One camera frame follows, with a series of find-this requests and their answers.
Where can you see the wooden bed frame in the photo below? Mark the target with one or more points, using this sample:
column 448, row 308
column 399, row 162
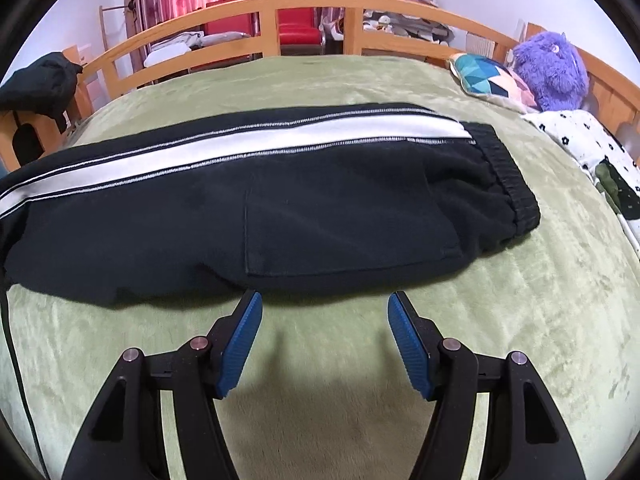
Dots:
column 300, row 20

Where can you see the white radiator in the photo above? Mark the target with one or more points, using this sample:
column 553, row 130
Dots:
column 480, row 46

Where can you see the red chair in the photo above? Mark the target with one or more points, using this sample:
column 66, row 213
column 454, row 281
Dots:
column 296, row 15
column 227, row 22

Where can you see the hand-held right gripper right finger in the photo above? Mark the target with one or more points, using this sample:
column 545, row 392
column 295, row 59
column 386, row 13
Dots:
column 409, row 345

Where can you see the pile of clothes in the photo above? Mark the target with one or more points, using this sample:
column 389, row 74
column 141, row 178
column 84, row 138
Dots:
column 415, row 17

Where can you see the black jacket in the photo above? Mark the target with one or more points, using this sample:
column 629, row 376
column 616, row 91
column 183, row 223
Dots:
column 37, row 84

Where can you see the geometric patterned pillow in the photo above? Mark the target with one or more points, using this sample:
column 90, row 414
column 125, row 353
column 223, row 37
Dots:
column 492, row 79

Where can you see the black pants with white stripe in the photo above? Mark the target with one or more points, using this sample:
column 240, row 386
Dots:
column 280, row 200

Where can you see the folded white bedding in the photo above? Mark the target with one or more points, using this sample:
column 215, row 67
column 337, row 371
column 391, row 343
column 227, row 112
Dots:
column 180, row 46

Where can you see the wooden coat rack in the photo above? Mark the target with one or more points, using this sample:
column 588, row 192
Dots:
column 117, row 22

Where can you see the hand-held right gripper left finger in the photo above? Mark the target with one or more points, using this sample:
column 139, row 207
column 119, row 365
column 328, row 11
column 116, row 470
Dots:
column 240, row 340

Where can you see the purple plush toy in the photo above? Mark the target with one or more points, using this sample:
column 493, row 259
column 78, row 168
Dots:
column 550, row 72

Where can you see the green fleece blanket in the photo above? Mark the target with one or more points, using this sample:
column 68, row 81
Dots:
column 500, row 320

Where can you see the white floral quilt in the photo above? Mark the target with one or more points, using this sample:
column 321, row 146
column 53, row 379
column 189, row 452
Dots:
column 595, row 150

